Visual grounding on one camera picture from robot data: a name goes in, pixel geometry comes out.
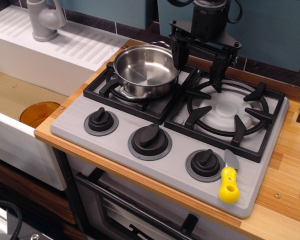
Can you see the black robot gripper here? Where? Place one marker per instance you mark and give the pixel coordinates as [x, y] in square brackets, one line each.
[206, 32]

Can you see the grey toy faucet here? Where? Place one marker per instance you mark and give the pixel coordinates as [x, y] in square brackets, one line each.
[45, 22]

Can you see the white toy sink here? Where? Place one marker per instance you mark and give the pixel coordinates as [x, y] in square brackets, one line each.
[33, 72]

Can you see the yellow handled toy spatula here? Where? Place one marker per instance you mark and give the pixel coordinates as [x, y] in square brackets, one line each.
[229, 192]

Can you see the black middle stove knob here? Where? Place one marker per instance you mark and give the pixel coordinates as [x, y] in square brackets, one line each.
[150, 143]

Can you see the black left stove knob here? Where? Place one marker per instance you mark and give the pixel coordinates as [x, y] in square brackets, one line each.
[101, 123]

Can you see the stainless steel pot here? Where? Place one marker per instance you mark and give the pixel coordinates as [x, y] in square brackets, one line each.
[146, 70]

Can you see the grey toy stove top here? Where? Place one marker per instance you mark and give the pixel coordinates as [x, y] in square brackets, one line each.
[213, 146]

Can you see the black right burner grate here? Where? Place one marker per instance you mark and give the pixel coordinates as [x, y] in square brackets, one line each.
[240, 118]

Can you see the black burner grate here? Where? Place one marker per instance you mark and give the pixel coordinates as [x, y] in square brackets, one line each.
[105, 89]
[240, 118]

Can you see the orange plastic plate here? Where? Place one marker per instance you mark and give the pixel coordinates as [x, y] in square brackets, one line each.
[35, 114]

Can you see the black stove knob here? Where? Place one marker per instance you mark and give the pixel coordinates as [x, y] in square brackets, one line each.
[150, 143]
[101, 123]
[204, 165]

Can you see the black left burner grate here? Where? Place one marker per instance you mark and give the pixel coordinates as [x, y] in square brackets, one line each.
[105, 89]

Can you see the toy oven door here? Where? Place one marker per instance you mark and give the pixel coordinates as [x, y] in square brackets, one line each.
[124, 211]

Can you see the black right stove knob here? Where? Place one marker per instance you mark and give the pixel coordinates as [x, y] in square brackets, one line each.
[204, 165]

